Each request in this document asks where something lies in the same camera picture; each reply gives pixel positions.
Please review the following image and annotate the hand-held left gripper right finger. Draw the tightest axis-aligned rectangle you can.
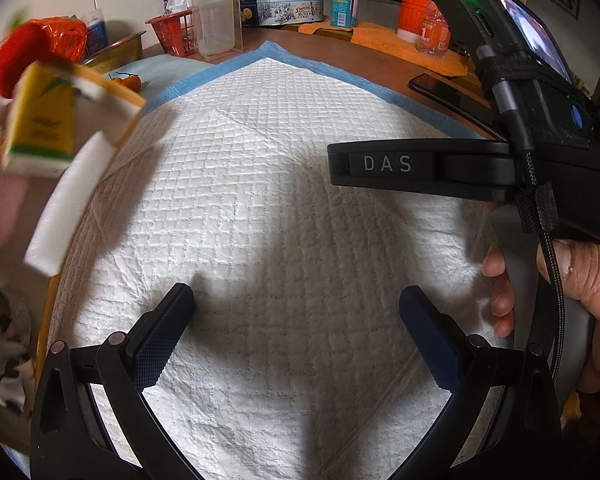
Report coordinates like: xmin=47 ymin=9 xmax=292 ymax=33
xmin=395 ymin=285 xmax=563 ymax=480

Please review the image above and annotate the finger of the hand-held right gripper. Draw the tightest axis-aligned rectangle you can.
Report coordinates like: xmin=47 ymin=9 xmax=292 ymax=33
xmin=327 ymin=140 xmax=518 ymax=204

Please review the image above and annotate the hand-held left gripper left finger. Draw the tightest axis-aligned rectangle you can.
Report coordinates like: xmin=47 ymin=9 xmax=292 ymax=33
xmin=30 ymin=282 xmax=201 ymax=480

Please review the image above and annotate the white foam block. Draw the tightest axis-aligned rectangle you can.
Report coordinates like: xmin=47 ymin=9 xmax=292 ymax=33
xmin=24 ymin=132 xmax=117 ymax=277

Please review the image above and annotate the black smartphone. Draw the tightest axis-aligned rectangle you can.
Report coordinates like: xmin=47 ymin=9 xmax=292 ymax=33
xmin=407 ymin=72 xmax=506 ymax=140

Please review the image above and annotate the orange cloth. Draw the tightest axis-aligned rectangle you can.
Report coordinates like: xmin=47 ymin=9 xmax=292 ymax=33
xmin=299 ymin=20 xmax=473 ymax=78

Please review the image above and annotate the clear water bottle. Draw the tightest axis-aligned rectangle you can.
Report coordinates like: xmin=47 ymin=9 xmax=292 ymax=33
xmin=416 ymin=0 xmax=453 ymax=60

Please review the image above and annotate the white quilted absorbent pad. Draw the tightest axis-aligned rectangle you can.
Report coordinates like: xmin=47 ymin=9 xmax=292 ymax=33
xmin=45 ymin=41 xmax=516 ymax=480

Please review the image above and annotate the black white patterned cloth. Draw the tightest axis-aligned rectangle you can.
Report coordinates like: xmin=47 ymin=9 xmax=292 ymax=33
xmin=0 ymin=260 xmax=38 ymax=413

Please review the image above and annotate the orange ribbed plastic container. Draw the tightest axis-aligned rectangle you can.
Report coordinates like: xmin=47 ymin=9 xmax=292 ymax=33
xmin=396 ymin=0 xmax=448 ymax=43

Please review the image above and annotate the round cookie tin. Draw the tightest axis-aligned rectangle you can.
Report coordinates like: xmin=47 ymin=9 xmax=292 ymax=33
xmin=240 ymin=0 xmax=326 ymax=27

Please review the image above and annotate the yellow green carton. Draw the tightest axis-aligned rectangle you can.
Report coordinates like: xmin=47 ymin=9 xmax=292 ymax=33
xmin=1 ymin=62 xmax=78 ymax=178

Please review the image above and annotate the red plastic basket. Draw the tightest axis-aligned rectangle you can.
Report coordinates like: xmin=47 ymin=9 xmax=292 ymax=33
xmin=145 ymin=9 xmax=203 ymax=57

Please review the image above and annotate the metal bowl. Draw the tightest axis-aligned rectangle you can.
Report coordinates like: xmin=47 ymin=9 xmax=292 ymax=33
xmin=80 ymin=30 xmax=148 ymax=75

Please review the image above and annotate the blue white packet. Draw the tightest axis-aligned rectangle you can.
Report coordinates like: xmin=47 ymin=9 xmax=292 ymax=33
xmin=82 ymin=7 xmax=110 ymax=56

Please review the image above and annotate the orange plastic bag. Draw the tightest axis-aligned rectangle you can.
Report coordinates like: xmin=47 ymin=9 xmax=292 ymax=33
xmin=30 ymin=16 xmax=90 ymax=63

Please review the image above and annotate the black braided cable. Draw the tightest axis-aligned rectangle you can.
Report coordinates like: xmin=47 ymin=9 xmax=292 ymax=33
xmin=475 ymin=45 xmax=568 ymax=383

